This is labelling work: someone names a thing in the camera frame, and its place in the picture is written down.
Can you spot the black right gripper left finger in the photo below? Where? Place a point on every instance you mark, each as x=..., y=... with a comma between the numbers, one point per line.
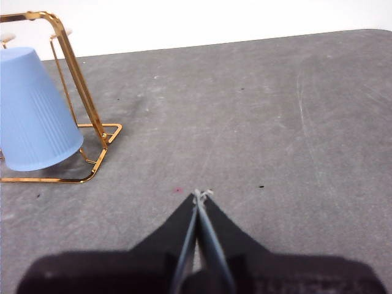
x=122, y=271

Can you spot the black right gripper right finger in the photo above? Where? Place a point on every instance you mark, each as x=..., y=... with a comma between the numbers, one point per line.
x=291, y=272

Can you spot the blue ribbed plastic cup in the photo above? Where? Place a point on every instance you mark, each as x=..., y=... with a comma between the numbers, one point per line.
x=33, y=116

